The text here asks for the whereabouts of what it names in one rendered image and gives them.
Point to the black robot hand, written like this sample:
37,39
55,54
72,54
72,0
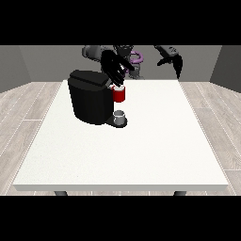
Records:
178,62
110,64

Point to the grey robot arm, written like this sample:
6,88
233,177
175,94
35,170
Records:
167,50
92,52

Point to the red pod holder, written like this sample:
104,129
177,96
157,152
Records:
119,96

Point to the black coffee machine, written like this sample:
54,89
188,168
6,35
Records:
89,100

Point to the grey robot trunk purple rings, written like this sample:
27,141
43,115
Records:
136,58

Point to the small grey cup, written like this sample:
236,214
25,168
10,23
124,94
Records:
119,118

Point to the dark table leg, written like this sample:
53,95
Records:
61,193
180,193

